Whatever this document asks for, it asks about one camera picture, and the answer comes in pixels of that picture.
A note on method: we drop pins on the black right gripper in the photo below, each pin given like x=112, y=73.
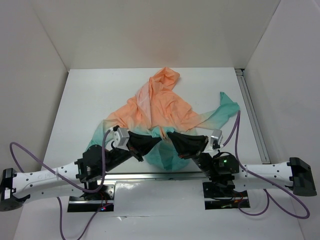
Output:
x=188, y=145

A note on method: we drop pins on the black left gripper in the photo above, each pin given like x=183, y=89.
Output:
x=139, y=145

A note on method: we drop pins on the orange and teal jacket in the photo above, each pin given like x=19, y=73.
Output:
x=156, y=110

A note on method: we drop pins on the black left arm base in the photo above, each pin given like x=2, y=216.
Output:
x=102, y=201

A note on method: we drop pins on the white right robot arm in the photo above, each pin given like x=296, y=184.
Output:
x=294, y=175

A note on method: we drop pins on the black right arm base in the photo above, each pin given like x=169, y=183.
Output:
x=223, y=199

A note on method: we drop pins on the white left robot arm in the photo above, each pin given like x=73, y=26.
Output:
x=18, y=188

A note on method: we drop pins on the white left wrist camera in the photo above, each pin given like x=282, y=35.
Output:
x=120, y=138

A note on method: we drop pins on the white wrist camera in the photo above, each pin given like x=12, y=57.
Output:
x=120, y=138
x=216, y=139

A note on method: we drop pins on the aluminium rail front table edge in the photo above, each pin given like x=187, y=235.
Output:
x=154, y=176

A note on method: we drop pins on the aluminium rail table edge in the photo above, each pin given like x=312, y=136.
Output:
x=262, y=149
x=154, y=176

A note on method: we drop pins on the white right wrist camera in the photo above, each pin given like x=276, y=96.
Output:
x=216, y=139

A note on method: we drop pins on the aluminium rail right table edge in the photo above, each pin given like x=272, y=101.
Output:
x=262, y=149

